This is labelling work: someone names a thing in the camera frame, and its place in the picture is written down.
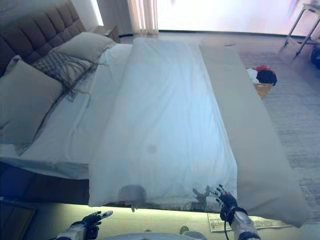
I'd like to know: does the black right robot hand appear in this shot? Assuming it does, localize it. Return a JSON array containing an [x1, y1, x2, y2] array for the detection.
[[214, 184, 240, 221]]

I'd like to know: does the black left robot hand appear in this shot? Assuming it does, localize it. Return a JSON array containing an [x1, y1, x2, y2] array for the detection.
[[81, 210, 114, 237]]

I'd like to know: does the white duvet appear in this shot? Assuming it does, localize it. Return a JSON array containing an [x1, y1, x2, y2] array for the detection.
[[88, 37, 238, 208]]

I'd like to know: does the beige bed blanket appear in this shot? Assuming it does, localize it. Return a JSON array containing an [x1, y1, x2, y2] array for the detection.
[[199, 38, 310, 229]]

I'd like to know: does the white fitted bed sheet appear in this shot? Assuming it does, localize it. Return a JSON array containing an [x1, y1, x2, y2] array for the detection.
[[0, 43, 133, 180]]

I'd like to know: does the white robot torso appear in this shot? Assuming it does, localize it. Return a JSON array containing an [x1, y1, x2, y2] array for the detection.
[[99, 232, 191, 240]]

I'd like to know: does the silver right robot leg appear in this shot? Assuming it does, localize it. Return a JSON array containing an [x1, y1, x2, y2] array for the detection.
[[179, 225, 203, 240]]

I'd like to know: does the wooden cabinet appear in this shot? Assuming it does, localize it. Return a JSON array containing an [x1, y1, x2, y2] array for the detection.
[[0, 197, 37, 240]]

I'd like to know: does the grey area rug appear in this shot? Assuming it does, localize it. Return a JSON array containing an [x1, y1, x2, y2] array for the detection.
[[207, 49, 320, 235]]

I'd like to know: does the cardboard box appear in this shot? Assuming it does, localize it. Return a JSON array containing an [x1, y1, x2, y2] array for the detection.
[[253, 83, 273, 100]]

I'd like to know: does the white garment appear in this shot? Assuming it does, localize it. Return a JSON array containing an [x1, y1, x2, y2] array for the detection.
[[246, 67, 260, 85]]

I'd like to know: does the black garment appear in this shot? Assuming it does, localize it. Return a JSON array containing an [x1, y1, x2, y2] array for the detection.
[[256, 70, 278, 87]]

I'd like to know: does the large beige pillow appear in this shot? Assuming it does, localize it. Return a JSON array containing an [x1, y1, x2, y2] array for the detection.
[[0, 59, 63, 156]]

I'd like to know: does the woven fringed cushion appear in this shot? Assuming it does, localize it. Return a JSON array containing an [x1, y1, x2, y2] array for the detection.
[[32, 48, 106, 106]]

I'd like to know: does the pale flat pillow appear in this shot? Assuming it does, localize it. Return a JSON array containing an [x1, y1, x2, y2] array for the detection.
[[3, 54, 23, 76]]

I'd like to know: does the wooden nightstand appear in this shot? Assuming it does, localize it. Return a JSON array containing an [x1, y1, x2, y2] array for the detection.
[[93, 24, 121, 42]]

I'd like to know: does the tufted upholstered headboard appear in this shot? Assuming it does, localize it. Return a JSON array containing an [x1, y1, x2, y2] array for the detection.
[[0, 0, 88, 77]]

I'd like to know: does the sheer beige curtain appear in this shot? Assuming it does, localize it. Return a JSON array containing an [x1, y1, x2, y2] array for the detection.
[[127, 0, 160, 35]]

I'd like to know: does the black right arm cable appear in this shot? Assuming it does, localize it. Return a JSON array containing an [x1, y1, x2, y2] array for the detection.
[[223, 219, 233, 240]]

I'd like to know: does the brown bed frame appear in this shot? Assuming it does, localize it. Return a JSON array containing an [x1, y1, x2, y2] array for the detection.
[[0, 159, 91, 205]]

